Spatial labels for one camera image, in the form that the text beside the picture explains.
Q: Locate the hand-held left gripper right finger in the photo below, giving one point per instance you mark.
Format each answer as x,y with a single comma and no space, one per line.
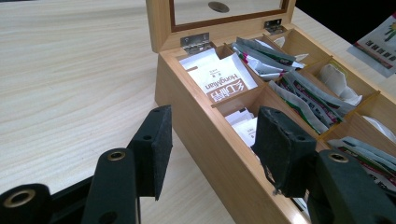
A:
285,149

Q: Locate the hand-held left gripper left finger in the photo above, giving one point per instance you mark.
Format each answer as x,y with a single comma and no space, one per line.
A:
154,149

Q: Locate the pile of grey tea packets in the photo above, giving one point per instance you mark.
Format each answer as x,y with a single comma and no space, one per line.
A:
305,95

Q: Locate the wooden tea box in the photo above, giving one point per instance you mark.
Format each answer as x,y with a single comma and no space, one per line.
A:
218,161

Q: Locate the white plant print tea packet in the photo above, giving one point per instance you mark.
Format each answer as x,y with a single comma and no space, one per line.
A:
378,46

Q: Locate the white brown tea packet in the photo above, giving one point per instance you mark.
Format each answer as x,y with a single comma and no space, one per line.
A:
221,79
238,115
246,132
199,59

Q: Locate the white paper tea bag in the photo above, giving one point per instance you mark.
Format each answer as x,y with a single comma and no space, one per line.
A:
381,127
334,81

